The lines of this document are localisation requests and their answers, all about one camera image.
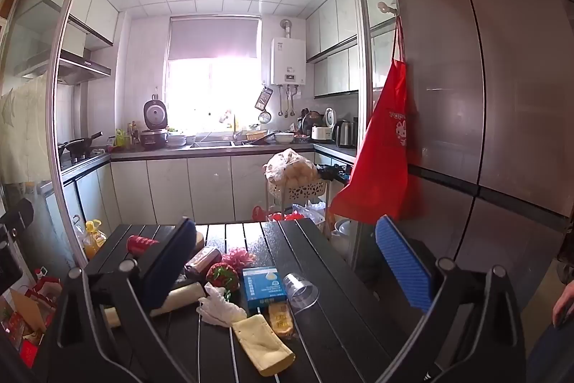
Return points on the white water heater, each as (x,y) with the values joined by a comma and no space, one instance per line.
(288,60)

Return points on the clear plastic cup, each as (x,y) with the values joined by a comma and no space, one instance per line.
(301,292)

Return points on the black wok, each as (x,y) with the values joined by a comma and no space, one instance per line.
(78,147)

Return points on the steel range hood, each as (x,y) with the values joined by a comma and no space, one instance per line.
(76,66)

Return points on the white rice cooker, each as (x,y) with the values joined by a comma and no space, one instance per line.
(322,134)

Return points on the red and white plastic bags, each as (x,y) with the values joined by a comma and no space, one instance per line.
(305,213)

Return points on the black plastic bag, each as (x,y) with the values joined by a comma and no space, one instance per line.
(332,174)

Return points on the brown steel refrigerator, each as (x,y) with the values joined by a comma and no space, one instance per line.
(502,73)

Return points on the dark rice cooker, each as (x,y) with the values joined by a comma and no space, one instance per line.
(154,120)

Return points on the yellow sponge block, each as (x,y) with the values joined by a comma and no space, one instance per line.
(262,342)

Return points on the cream bread stick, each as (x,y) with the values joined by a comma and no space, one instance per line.
(181,297)

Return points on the grey roller blind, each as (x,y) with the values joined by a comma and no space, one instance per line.
(214,38)

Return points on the hanging metal strainer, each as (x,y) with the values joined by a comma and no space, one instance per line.
(264,117)

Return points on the white wall hook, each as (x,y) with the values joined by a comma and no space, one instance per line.
(386,7)

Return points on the small yellow snack packet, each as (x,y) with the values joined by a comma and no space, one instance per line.
(280,320)

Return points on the red strawberry toy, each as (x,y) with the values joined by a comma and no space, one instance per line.
(222,275)

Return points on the cardboard box with red packs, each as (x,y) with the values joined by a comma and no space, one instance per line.
(31,315)

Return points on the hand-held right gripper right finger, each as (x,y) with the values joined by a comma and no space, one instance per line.
(403,262)

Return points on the white packet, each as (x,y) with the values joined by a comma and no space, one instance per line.
(204,263)

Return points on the clear bag of potatoes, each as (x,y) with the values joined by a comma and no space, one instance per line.
(291,167)

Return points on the red plastic bag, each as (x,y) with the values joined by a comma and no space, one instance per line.
(259,213)

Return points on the yellow bag on floor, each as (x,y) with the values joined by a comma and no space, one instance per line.
(95,237)

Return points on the kitchen window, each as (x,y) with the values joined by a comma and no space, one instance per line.
(210,96)

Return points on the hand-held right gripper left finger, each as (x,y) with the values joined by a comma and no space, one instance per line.
(165,271)

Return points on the red white snack bag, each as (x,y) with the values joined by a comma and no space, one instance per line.
(237,259)

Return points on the white lower kitchen cabinets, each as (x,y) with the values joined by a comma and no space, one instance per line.
(210,188)

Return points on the white bowl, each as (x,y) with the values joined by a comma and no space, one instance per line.
(284,137)

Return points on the red chips can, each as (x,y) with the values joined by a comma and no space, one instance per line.
(141,244)

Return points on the steel electric kettle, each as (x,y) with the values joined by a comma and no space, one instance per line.
(344,134)

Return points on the white tissue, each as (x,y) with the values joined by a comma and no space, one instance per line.
(220,307)

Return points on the blue paper box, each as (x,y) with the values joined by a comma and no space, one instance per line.
(264,288)

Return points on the white basket cart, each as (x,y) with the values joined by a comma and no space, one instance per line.
(298,192)

